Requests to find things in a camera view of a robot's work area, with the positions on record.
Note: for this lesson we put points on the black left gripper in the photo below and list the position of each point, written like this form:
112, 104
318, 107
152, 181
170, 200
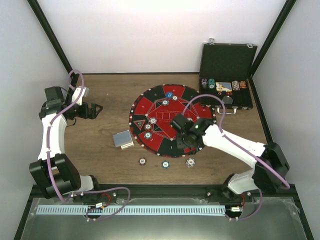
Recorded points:
92, 114

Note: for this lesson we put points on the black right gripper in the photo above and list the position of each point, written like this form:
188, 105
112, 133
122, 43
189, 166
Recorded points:
180, 144

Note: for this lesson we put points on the blue white chip stack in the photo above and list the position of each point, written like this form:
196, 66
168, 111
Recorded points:
190, 162

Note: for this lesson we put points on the teal chip stack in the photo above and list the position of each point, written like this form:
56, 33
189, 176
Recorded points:
165, 164
211, 83

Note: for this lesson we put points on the red brown chip stack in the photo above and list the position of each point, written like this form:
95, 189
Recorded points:
142, 161

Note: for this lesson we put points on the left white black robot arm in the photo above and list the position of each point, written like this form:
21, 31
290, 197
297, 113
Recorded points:
54, 171

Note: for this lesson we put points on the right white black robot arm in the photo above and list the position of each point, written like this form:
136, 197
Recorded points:
268, 165

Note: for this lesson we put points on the round red black poker mat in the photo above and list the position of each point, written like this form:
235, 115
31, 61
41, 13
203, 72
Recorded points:
149, 105

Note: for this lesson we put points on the blue small blind button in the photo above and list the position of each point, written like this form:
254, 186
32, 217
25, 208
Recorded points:
169, 95

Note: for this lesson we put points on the playing card deck with box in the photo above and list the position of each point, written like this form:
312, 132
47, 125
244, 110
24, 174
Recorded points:
123, 139

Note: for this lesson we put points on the triangular all in token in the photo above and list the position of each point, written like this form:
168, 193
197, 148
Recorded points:
140, 124

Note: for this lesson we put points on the teal chip stack in case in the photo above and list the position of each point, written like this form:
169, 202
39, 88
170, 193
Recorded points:
211, 83

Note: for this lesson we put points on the purple chip stack in case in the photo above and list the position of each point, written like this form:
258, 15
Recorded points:
204, 83

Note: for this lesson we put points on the red dice in case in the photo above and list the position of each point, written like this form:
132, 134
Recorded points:
225, 93

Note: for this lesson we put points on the card deck in case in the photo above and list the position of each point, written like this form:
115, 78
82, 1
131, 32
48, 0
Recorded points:
223, 87

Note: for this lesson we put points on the white chip stack in case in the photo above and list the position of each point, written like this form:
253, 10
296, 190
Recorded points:
235, 85

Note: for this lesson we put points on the orange chip stack in case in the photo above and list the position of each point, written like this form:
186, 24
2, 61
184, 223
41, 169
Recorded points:
243, 84

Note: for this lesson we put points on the black poker chip case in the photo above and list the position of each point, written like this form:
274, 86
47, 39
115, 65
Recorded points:
227, 62

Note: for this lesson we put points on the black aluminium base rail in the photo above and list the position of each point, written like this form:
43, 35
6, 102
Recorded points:
213, 192

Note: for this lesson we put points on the light blue slotted cable duct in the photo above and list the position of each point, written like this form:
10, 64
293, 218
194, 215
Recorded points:
134, 210

